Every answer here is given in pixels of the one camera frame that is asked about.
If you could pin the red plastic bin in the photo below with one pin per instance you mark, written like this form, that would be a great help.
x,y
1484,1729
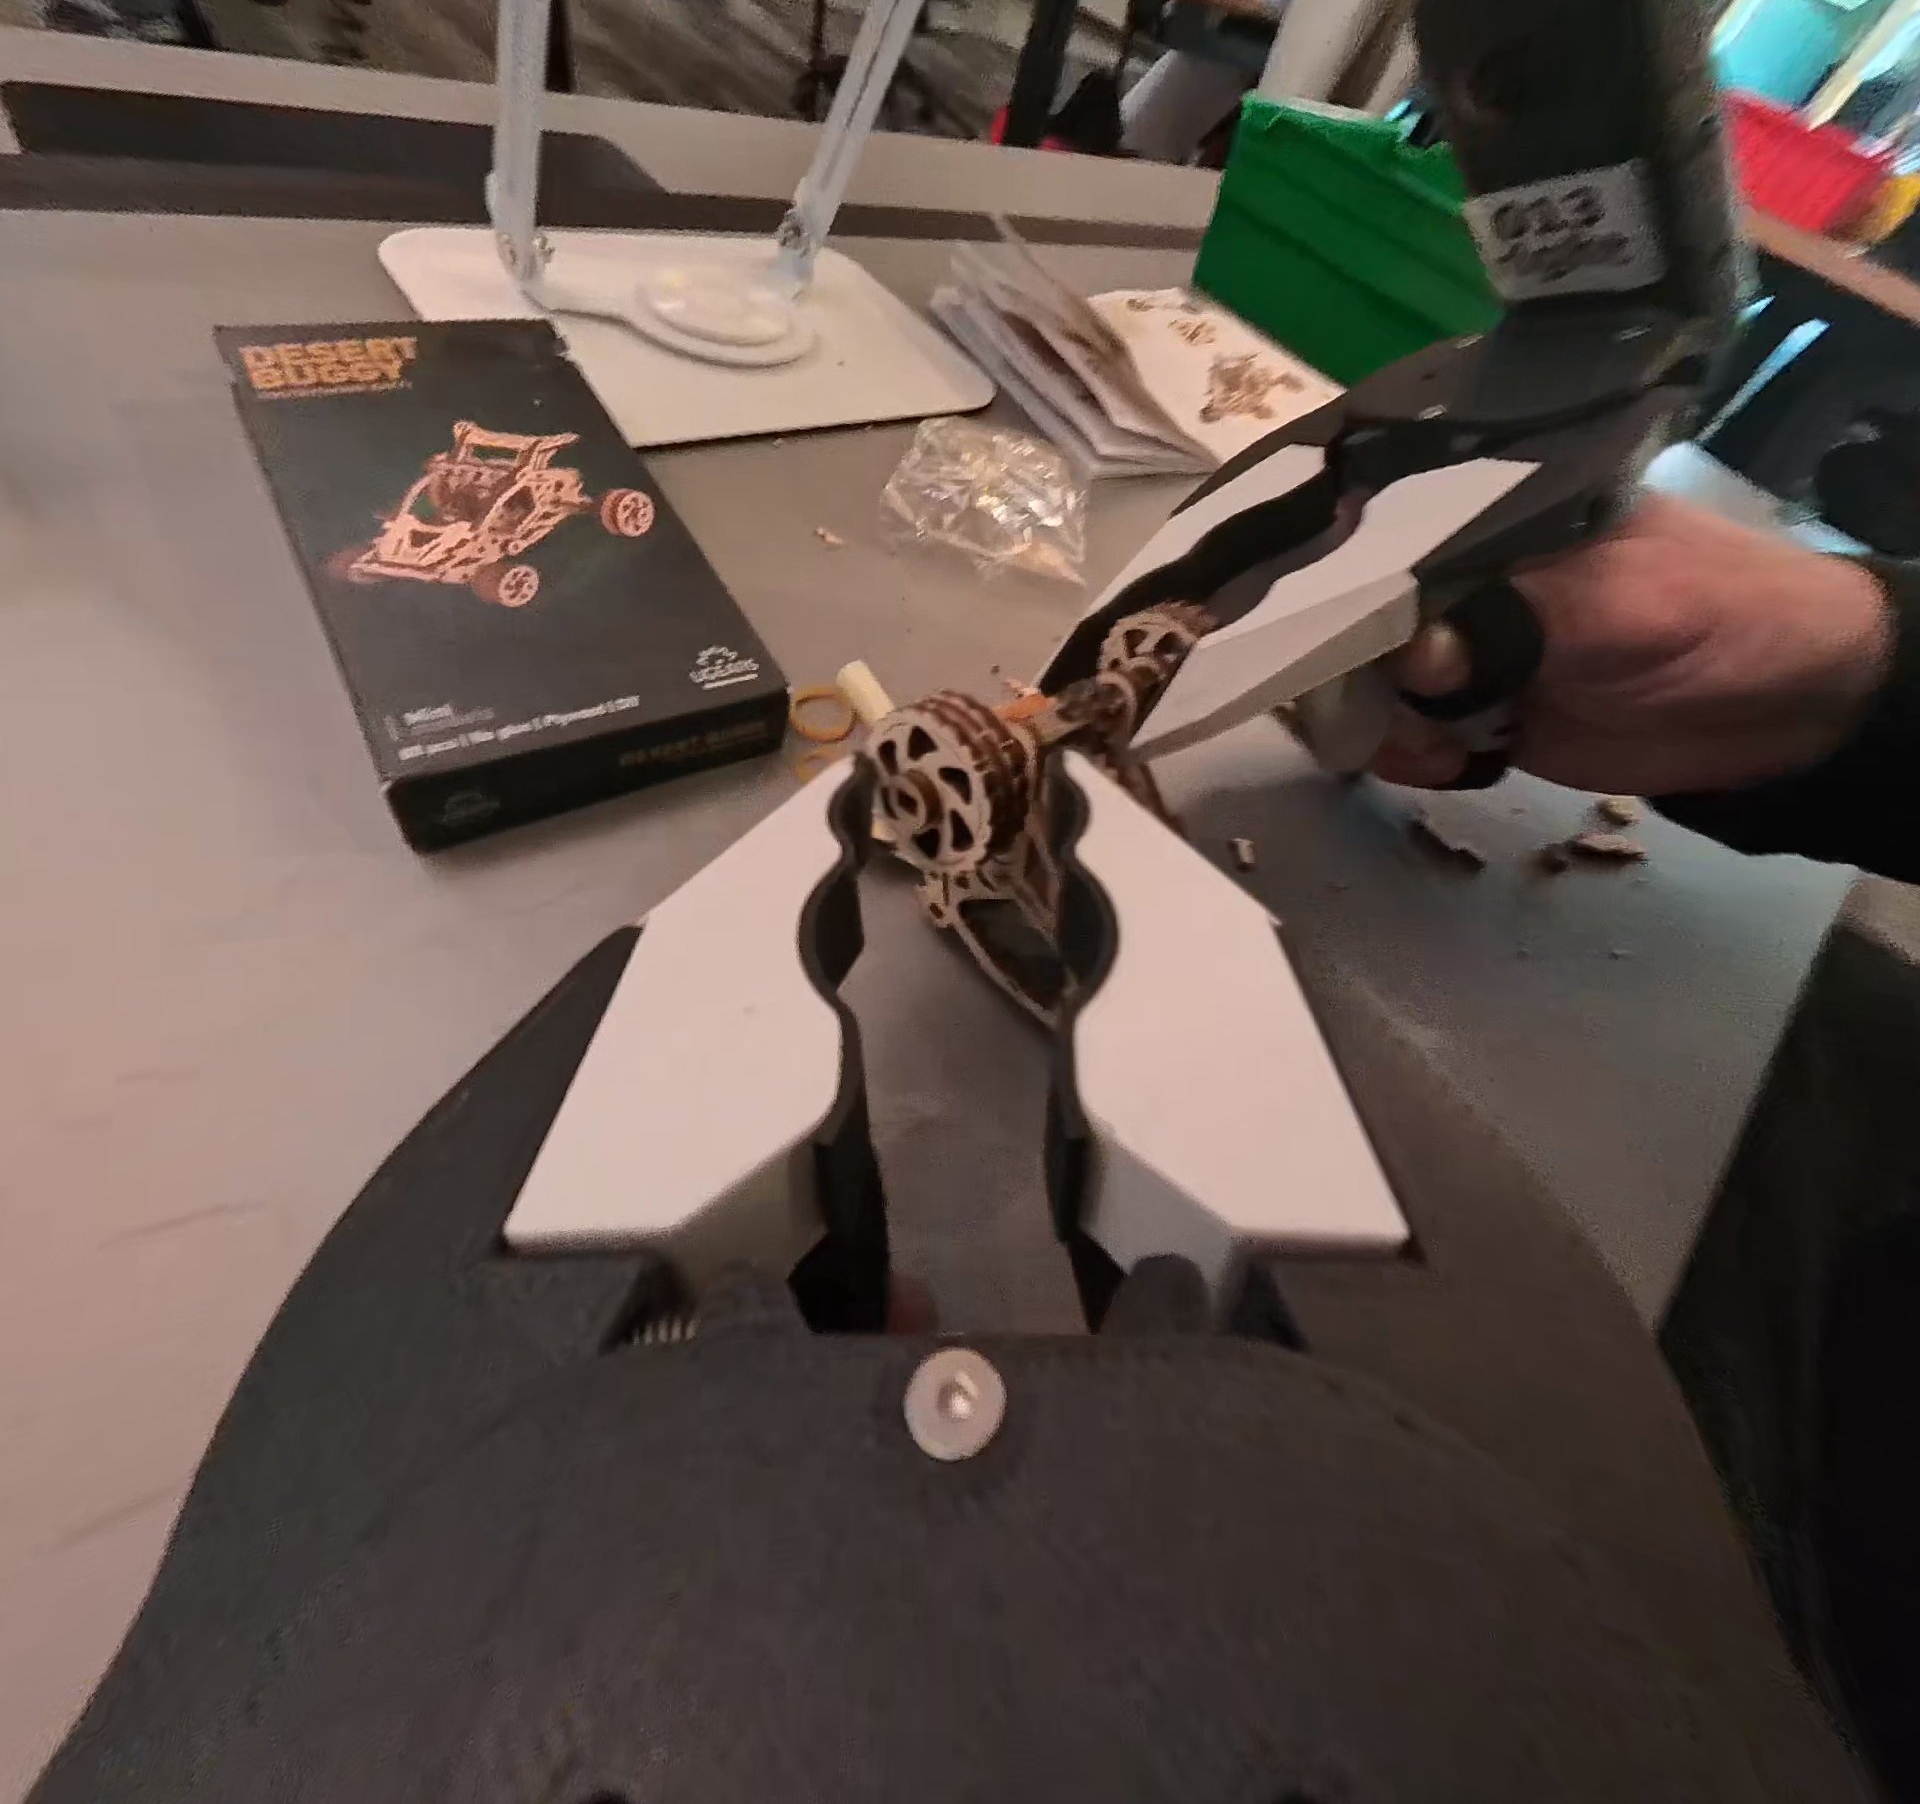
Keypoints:
x,y
1800,169

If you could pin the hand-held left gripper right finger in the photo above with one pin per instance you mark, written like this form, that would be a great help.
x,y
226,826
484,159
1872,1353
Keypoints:
x,y
1232,1084

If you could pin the black model kit box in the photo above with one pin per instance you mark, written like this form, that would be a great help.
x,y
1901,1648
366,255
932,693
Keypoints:
x,y
496,560

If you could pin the wooden ornamented strip part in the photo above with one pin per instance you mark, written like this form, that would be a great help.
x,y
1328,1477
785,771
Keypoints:
x,y
1590,848

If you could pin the pale wax cylinder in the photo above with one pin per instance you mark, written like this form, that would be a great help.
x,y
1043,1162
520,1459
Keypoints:
x,y
862,687

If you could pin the green plastic bin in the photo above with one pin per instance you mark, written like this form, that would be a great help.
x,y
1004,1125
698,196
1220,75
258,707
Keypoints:
x,y
1334,257

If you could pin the person's right hand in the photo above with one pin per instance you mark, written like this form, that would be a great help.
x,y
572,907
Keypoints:
x,y
1696,663

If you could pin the clear plastic bag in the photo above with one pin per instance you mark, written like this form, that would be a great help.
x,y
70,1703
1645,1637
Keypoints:
x,y
984,490

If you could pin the person's right forearm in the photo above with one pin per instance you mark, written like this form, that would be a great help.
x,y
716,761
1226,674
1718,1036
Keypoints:
x,y
1894,813

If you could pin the orange rubber band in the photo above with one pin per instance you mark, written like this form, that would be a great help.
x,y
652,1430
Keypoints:
x,y
799,713

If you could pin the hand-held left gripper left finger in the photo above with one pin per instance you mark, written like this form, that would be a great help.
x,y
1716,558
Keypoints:
x,y
676,1084

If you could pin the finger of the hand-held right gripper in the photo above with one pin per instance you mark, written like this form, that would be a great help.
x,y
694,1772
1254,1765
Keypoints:
x,y
1351,602
1216,529

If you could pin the person's black clothing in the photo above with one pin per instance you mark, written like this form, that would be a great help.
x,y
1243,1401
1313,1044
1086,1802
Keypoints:
x,y
1800,1309

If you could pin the white instruction booklet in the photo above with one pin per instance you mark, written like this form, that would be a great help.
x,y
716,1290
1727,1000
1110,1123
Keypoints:
x,y
1139,363

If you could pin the wooden buggy model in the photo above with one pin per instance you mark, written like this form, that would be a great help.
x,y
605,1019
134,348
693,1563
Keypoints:
x,y
930,784

